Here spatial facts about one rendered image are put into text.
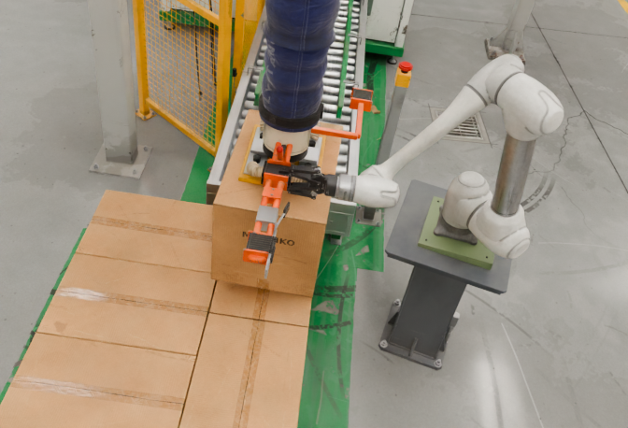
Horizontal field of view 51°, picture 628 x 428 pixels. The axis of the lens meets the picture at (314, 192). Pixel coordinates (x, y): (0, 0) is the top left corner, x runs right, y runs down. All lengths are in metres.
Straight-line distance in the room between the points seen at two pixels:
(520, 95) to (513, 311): 1.76
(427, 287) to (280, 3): 1.46
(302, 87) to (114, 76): 1.72
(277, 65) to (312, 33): 0.18
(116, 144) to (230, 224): 1.78
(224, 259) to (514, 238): 1.08
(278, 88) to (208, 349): 1.01
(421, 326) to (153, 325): 1.25
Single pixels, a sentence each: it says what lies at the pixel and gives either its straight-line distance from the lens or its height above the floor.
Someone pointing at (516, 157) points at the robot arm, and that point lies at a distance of 2.31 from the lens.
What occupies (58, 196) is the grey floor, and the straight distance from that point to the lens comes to 3.96.
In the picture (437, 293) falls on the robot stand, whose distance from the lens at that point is 2.97.
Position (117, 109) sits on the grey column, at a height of 0.41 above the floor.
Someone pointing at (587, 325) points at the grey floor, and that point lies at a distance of 3.82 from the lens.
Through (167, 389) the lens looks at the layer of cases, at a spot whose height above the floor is 0.54.
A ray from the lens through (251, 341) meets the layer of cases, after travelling 2.57.
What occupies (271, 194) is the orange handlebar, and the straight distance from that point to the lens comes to 2.13.
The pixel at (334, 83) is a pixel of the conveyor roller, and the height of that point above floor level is 0.54.
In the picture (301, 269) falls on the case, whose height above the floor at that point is 0.82.
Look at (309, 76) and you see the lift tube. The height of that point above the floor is 1.50.
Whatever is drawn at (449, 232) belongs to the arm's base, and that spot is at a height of 0.80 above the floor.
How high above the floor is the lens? 2.65
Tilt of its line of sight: 42 degrees down
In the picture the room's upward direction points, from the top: 9 degrees clockwise
